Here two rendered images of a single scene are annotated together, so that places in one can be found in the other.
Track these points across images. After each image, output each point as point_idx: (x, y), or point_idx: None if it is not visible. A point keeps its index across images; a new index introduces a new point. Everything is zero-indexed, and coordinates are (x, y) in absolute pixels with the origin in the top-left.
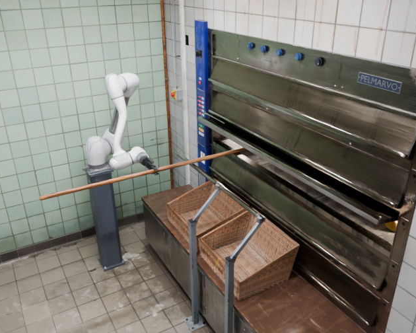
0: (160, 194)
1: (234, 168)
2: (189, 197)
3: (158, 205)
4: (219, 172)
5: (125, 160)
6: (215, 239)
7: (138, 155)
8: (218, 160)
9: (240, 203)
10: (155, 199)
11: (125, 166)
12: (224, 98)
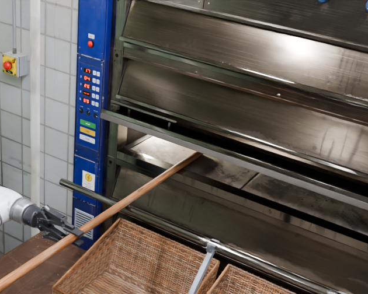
0: (1, 264)
1: (173, 198)
2: (62, 259)
3: (13, 289)
4: (138, 207)
5: None
6: None
7: (14, 207)
8: (131, 184)
9: (284, 276)
10: None
11: None
12: (152, 74)
